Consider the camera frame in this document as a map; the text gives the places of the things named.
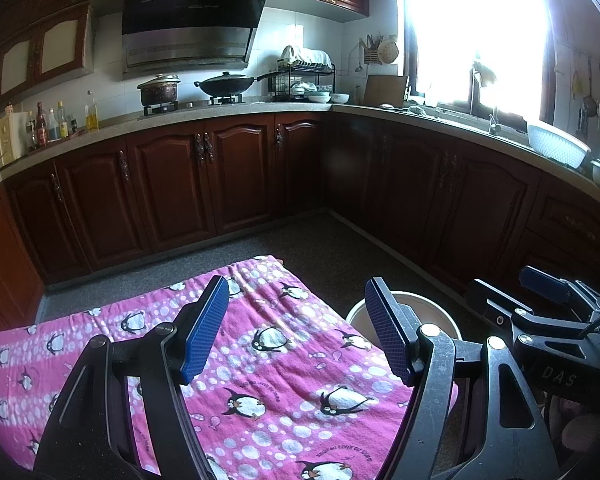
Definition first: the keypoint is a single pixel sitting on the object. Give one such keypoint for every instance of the yellow cooking oil bottle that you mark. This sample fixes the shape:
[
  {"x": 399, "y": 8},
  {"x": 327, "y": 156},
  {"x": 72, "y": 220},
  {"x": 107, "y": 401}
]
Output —
[{"x": 92, "y": 115}]

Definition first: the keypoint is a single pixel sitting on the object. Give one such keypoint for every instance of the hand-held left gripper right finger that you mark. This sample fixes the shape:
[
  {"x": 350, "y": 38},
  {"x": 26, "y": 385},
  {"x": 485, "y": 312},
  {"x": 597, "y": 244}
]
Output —
[{"x": 387, "y": 330}]

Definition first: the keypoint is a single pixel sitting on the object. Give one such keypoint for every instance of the round woven strainer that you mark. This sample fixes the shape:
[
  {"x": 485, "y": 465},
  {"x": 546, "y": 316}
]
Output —
[{"x": 388, "y": 51}]

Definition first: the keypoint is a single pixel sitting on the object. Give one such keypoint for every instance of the small white bowl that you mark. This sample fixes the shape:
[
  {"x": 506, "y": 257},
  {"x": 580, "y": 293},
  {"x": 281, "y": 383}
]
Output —
[{"x": 340, "y": 98}]

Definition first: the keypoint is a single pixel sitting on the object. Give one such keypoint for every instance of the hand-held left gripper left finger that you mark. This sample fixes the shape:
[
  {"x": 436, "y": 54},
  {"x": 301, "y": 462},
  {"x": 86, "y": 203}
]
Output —
[{"x": 205, "y": 330}]

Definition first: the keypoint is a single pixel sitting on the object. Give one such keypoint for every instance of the wooden cutting board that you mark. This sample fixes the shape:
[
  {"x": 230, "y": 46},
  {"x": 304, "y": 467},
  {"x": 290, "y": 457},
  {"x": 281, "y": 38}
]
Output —
[{"x": 385, "y": 91}]

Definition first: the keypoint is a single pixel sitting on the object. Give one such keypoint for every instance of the hanging metal ladle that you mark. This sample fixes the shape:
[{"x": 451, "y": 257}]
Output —
[{"x": 589, "y": 102}]

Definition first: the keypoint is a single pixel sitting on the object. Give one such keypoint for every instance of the cream plastic bucket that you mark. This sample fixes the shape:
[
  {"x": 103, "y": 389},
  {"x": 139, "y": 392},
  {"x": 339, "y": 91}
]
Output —
[{"x": 430, "y": 310}]

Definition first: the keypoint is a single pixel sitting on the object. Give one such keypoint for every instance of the black wok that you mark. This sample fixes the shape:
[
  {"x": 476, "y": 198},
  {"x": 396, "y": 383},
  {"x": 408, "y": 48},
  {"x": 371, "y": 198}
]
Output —
[{"x": 225, "y": 85}]

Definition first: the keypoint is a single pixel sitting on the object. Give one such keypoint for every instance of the chopstick holder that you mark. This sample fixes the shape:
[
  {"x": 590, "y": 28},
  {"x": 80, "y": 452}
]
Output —
[{"x": 372, "y": 52}]

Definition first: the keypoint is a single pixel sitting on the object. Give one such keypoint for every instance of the glass-door wall cabinet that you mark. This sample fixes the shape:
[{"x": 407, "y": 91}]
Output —
[{"x": 55, "y": 45}]

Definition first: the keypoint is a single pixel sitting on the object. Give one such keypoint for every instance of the cream microwave oven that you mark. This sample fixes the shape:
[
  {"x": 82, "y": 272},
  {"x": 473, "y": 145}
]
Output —
[{"x": 12, "y": 140}]

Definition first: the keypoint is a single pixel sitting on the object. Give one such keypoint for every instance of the pink penguin print blanket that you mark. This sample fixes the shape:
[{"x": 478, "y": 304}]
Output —
[{"x": 280, "y": 360}]

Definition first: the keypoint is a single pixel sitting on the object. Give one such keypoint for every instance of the clear glass bottle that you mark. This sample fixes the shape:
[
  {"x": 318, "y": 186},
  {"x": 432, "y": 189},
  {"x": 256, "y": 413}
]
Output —
[{"x": 53, "y": 127}]

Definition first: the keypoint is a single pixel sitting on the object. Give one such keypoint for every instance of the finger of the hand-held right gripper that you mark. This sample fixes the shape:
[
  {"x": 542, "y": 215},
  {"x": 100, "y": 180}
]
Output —
[
  {"x": 500, "y": 305},
  {"x": 545, "y": 282}
]

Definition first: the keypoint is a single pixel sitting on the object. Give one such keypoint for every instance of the white plastic colander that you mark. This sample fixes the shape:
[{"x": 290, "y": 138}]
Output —
[{"x": 557, "y": 145}]

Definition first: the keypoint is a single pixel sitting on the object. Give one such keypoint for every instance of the person's right hand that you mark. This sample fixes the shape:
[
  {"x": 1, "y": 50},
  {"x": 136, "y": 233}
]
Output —
[{"x": 585, "y": 430}]

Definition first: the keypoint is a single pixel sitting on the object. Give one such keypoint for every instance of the red sauce bottle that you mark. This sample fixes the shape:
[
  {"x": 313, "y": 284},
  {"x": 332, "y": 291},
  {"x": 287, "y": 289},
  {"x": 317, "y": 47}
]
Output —
[{"x": 42, "y": 127}]

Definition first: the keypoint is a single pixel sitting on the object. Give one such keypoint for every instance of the dark stew pot with lid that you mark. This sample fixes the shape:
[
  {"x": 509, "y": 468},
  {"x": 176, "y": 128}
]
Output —
[{"x": 159, "y": 91}]

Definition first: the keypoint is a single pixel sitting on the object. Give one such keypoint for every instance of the window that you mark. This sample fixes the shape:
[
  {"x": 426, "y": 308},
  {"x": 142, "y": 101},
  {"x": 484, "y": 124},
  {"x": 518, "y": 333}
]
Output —
[{"x": 470, "y": 20}]

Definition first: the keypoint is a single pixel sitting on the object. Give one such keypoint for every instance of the black steel range hood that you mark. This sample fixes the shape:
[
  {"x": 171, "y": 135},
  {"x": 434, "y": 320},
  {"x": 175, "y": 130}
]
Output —
[{"x": 190, "y": 25}]

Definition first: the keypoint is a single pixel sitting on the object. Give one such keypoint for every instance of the yellow label bottle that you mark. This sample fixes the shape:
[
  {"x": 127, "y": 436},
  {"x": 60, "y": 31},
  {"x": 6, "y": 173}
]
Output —
[{"x": 63, "y": 122}]

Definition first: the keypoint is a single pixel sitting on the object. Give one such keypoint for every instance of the dark sauce bottle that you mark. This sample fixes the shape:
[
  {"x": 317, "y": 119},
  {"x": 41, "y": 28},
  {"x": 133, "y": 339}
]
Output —
[{"x": 31, "y": 132}]

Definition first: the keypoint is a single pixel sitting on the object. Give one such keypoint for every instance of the steel faucet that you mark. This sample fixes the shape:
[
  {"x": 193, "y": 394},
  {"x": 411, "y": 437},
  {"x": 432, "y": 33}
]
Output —
[{"x": 494, "y": 122}]

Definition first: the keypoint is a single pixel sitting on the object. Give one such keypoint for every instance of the gas stove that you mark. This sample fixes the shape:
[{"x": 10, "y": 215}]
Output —
[{"x": 195, "y": 106}]

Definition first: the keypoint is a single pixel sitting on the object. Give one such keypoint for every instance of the black dish rack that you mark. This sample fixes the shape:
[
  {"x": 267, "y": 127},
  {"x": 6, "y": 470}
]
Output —
[{"x": 305, "y": 75}]

